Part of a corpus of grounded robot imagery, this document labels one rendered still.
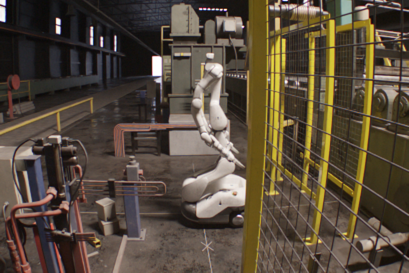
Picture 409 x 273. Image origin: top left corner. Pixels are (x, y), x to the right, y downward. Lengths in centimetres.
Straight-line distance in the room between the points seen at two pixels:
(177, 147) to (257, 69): 411
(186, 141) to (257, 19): 412
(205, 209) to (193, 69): 339
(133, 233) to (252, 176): 183
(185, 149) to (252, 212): 399
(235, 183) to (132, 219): 108
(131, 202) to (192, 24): 391
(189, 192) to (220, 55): 337
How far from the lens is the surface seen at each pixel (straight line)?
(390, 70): 403
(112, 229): 276
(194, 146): 494
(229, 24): 567
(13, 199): 191
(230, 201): 264
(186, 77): 555
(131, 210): 255
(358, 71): 368
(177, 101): 553
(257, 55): 90
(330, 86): 227
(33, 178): 182
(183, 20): 567
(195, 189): 275
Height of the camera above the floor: 142
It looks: 10 degrees down
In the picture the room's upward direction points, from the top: straight up
